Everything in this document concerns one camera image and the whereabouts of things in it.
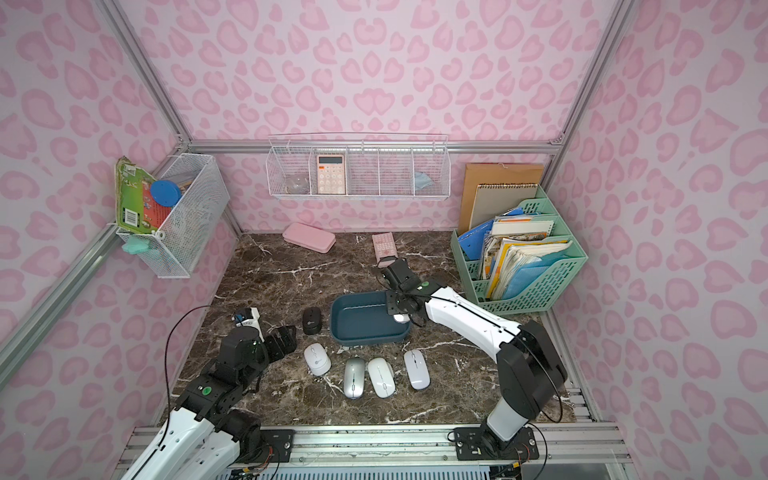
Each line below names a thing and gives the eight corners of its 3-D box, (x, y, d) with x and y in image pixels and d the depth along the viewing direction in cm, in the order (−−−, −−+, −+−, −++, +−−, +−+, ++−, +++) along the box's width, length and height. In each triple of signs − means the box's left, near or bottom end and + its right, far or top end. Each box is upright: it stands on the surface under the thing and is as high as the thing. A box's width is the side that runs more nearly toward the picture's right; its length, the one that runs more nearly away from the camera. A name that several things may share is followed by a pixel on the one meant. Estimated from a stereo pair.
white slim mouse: (367, 398, 82) (366, 395, 80) (369, 360, 89) (368, 357, 87) (395, 398, 82) (395, 395, 80) (395, 360, 89) (395, 357, 87)
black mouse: (300, 334, 95) (298, 330, 92) (305, 311, 100) (303, 307, 98) (320, 334, 94) (318, 330, 92) (324, 311, 100) (322, 307, 98)
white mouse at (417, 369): (411, 392, 83) (412, 390, 81) (402, 354, 90) (402, 351, 88) (433, 387, 84) (434, 385, 82) (422, 350, 91) (422, 347, 89)
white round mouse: (312, 380, 86) (310, 376, 83) (304, 352, 91) (301, 348, 89) (334, 369, 87) (333, 366, 85) (325, 343, 93) (323, 339, 90)
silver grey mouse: (341, 399, 82) (340, 397, 81) (346, 361, 89) (345, 358, 87) (363, 399, 82) (363, 397, 81) (366, 361, 89) (365, 358, 87)
